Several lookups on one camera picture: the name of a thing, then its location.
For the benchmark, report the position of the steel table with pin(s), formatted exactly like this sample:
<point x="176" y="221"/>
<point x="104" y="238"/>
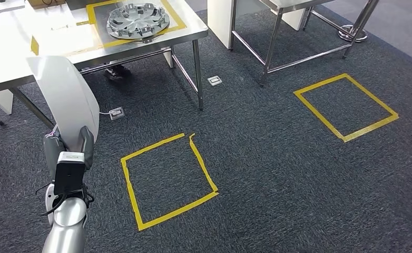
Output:
<point x="289" y="3"/>

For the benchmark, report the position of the person's foot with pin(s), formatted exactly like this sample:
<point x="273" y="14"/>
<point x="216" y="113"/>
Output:
<point x="117" y="72"/>

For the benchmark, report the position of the white curved plastic part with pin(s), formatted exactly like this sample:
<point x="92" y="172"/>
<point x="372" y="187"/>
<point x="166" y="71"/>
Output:
<point x="70" y="101"/>

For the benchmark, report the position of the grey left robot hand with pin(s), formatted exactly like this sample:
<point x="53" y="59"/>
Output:
<point x="51" y="153"/>

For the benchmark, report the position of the steel workbench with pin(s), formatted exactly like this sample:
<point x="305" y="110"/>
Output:
<point x="10" y="63"/>

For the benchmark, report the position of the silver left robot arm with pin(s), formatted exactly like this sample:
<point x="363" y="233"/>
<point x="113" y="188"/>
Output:
<point x="64" y="230"/>

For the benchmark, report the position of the yellow floor tape square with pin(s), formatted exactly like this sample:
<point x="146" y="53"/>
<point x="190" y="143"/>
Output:
<point x="153" y="146"/>
<point x="319" y="83"/>

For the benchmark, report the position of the yellow workbench tape frame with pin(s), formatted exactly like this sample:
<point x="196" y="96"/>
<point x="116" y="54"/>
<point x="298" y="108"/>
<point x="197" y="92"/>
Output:
<point x="90" y="14"/>

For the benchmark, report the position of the chrome round stand base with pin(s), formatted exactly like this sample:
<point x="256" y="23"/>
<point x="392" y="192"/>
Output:
<point x="352" y="34"/>

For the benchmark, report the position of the silver wheel hubcap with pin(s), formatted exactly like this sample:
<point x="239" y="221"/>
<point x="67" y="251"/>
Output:
<point x="138" y="21"/>

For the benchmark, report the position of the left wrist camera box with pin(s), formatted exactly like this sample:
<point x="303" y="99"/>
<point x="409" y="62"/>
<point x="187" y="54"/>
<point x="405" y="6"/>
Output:
<point x="70" y="174"/>

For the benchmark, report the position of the floor socket plate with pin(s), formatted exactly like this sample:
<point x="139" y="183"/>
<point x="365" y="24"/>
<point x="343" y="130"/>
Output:
<point x="117" y="113"/>
<point x="214" y="80"/>

